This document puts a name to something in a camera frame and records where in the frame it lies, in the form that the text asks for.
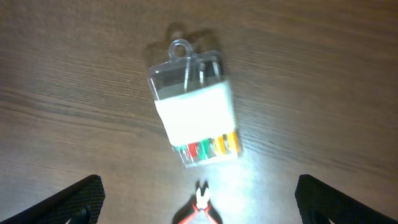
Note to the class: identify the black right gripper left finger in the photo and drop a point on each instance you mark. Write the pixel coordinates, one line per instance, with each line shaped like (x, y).
(79, 203)

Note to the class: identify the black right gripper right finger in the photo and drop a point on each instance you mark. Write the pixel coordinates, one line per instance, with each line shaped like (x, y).
(320, 203)

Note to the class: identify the clear case coloured screwdrivers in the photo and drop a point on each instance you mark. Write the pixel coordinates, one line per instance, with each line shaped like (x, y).
(194, 99)

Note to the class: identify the red handled side cutters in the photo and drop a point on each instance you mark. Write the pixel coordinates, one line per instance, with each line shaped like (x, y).
(199, 202)

